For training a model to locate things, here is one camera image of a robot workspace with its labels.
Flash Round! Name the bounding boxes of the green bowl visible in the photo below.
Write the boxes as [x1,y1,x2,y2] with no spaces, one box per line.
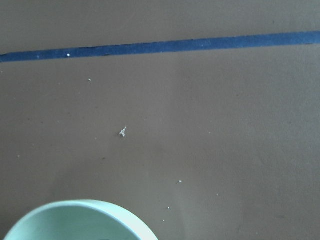
[4,199,157,240]

